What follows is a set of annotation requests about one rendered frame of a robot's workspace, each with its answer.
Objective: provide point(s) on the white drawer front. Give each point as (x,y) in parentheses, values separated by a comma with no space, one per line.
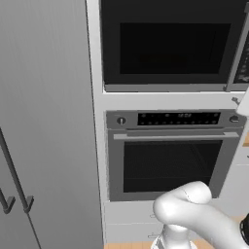
(129,212)
(129,232)

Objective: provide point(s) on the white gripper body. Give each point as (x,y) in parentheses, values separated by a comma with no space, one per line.
(244,103)

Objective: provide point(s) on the white tall appliance cabinet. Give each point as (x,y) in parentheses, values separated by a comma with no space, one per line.
(97,97)

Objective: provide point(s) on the white base cabinet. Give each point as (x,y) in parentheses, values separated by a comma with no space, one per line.
(231,191)

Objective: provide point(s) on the black microwave door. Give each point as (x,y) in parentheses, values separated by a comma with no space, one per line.
(171,48)

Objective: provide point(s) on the steel built-in oven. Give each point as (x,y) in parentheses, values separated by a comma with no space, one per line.
(171,155)

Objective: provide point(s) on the grey fridge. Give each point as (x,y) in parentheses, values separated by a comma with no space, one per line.
(48,113)

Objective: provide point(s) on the black microwave oven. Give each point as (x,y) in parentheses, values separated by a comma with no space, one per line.
(168,42)

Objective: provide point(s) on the steel oven door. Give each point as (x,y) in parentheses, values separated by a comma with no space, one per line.
(168,165)

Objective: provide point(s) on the round steel oven knob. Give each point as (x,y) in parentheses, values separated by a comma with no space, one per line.
(234,119)
(121,121)

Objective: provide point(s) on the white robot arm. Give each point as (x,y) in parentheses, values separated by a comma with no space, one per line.
(191,212)

